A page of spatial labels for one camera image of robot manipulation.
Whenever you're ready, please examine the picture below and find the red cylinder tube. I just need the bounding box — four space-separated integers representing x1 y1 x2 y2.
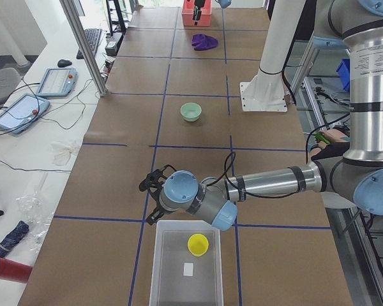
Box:
0 258 33 284

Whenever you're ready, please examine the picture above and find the white label card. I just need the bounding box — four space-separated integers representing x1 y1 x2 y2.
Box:
183 263 194 277

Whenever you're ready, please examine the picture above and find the green handled tool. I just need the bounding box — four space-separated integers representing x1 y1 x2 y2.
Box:
313 131 330 145

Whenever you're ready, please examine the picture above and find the yellow plastic cup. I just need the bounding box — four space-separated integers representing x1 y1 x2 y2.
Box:
187 233 209 257

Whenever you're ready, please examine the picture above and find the purple microfiber cloth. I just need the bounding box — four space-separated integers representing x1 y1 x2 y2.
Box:
191 33 218 51

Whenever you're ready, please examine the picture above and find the teach pendant tablet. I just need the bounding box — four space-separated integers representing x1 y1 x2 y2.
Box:
0 94 50 135
36 68 77 98

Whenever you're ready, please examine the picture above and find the blue parts bin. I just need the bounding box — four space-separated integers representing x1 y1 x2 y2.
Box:
336 59 350 92

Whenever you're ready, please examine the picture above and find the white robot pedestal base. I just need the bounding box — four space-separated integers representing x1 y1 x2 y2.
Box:
240 0 306 112

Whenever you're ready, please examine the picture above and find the mint green bowl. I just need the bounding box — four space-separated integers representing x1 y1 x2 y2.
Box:
180 102 202 122

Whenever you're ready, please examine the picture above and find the teach pendant tablet far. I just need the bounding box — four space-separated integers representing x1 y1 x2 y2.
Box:
36 68 77 98

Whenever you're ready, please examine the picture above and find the pink plastic bin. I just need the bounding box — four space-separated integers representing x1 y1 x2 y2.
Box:
181 0 211 27

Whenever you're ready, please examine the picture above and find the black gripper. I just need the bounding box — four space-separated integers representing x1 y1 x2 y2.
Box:
139 164 176 225
193 0 206 26

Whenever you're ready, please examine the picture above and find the aluminium frame post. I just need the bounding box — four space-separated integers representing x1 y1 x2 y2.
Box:
59 0 107 97

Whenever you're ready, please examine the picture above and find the teach pendant tablet near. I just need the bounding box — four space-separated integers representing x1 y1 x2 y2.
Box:
0 94 50 135

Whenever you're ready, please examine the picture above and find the folded dark blue umbrella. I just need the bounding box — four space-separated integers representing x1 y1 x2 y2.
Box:
0 221 29 258

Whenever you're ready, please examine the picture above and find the black computer mouse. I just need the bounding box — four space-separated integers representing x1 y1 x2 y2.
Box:
57 59 72 68

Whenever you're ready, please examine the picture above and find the crumpled clear plastic wrap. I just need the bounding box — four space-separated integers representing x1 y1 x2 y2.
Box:
16 172 54 253

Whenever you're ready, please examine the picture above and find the clear plastic storage box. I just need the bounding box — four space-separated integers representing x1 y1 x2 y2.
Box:
149 220 224 305

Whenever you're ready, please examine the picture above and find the black keyboard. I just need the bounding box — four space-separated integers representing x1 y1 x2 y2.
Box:
84 28 102 55

